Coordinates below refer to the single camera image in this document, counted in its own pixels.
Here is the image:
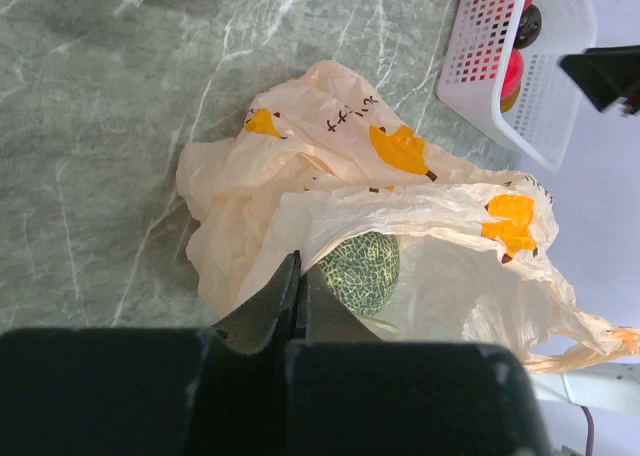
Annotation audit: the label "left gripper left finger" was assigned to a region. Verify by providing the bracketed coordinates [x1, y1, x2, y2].
[212, 251, 301, 354]

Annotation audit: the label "beige plastic bag orange prints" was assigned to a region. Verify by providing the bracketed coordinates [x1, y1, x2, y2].
[176, 61, 639, 373]

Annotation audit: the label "green netted fake melon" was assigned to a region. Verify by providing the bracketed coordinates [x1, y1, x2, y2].
[318, 231, 400, 334]

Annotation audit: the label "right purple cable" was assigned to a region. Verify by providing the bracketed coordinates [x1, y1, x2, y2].
[579, 404, 596, 456]

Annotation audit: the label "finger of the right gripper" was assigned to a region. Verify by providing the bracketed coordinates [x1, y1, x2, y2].
[559, 45, 639, 114]

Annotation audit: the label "orange brown fake fruit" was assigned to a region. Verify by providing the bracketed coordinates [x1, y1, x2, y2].
[500, 91, 519, 113]

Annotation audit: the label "white perforated plastic basket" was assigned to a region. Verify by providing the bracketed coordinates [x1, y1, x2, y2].
[436, 0, 596, 171]

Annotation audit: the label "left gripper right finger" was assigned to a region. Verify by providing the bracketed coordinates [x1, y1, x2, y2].
[295, 268, 381, 343]

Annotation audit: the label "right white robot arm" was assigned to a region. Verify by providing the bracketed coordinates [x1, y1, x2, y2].
[532, 45, 639, 413]

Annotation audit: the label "dark brown fake fruit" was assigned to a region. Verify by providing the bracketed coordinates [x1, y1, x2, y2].
[514, 4, 542, 50]

